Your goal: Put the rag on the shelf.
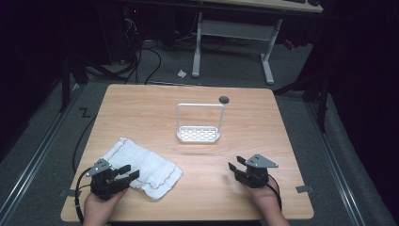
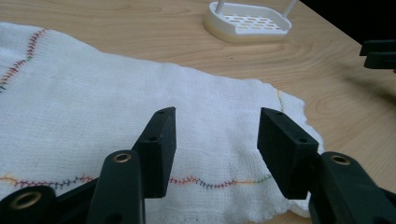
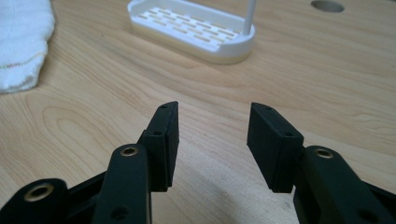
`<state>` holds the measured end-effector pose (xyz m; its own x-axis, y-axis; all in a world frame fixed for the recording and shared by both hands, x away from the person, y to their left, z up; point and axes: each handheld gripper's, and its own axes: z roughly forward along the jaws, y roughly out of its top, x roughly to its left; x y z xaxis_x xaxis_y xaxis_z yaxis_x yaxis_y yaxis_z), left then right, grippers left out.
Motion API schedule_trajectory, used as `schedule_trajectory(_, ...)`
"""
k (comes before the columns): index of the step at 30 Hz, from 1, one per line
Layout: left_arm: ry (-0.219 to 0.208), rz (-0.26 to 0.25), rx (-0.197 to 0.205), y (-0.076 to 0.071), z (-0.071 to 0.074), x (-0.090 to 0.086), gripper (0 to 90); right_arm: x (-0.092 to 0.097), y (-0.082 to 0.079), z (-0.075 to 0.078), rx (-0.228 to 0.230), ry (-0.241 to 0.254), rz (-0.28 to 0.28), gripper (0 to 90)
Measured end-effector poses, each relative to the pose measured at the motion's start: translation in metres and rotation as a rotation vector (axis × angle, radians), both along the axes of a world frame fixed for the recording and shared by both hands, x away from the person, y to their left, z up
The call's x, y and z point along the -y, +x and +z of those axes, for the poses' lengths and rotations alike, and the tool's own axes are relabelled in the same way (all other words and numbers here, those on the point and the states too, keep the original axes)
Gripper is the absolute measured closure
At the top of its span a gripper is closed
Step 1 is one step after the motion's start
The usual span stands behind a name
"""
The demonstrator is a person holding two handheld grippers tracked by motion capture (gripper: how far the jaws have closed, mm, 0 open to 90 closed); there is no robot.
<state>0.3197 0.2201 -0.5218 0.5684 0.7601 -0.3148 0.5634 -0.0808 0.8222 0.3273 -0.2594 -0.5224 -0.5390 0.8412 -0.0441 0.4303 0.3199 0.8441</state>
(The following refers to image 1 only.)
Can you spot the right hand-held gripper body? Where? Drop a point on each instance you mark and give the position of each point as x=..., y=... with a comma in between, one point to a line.
x=255, y=174

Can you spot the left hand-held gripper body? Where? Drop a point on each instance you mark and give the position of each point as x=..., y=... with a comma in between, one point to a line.
x=102, y=183

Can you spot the white cloth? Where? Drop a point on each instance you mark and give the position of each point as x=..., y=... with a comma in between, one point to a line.
x=150, y=171

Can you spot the person's right hand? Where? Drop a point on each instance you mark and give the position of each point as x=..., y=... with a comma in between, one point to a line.
x=265, y=196

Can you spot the person's left hand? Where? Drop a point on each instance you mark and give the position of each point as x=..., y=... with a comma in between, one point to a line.
x=100, y=210

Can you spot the grey tape piece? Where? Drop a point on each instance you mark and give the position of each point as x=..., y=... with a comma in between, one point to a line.
x=67, y=192
x=304, y=189

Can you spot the white plastic rack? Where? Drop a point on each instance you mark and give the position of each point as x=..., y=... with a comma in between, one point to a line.
x=198, y=133

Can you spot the small black round object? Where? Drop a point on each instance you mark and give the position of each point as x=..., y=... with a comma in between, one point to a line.
x=223, y=100

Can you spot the black metal stand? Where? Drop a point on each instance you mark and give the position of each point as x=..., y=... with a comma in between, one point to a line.
x=66, y=84
x=321, y=103

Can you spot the crumpled white paper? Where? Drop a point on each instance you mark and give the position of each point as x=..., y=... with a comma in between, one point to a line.
x=182, y=73

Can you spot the desk with white legs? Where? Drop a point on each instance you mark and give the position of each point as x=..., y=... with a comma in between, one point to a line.
x=233, y=29

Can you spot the metal floor rail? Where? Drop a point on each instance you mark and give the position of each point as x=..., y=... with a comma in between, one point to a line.
x=37, y=157
x=335, y=166

